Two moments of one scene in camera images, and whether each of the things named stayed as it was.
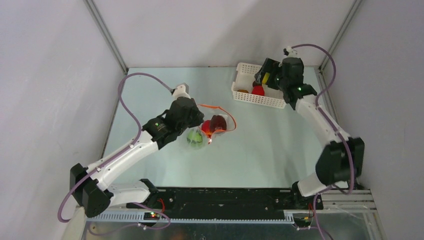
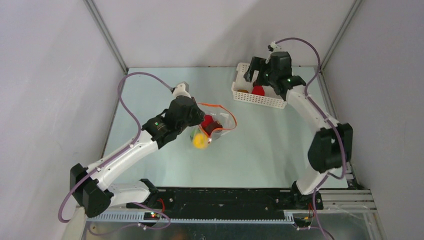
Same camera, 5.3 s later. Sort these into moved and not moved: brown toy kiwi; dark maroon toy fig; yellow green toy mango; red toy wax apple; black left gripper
Moved: dark maroon toy fig; yellow green toy mango
Not moved: brown toy kiwi; red toy wax apple; black left gripper
